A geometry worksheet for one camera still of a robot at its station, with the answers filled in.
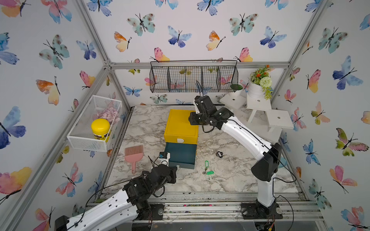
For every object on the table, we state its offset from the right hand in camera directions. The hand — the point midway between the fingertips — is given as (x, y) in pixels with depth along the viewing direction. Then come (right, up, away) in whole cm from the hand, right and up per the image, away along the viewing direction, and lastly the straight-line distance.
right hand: (191, 116), depth 79 cm
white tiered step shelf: (+50, -4, +14) cm, 52 cm away
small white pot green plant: (+32, +19, +24) cm, 44 cm away
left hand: (-7, -27, -4) cm, 28 cm away
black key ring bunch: (+18, -24, +16) cm, 34 cm away
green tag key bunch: (+10, -30, +11) cm, 33 cm away
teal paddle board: (+59, -28, +14) cm, 66 cm away
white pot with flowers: (+40, +18, +5) cm, 44 cm away
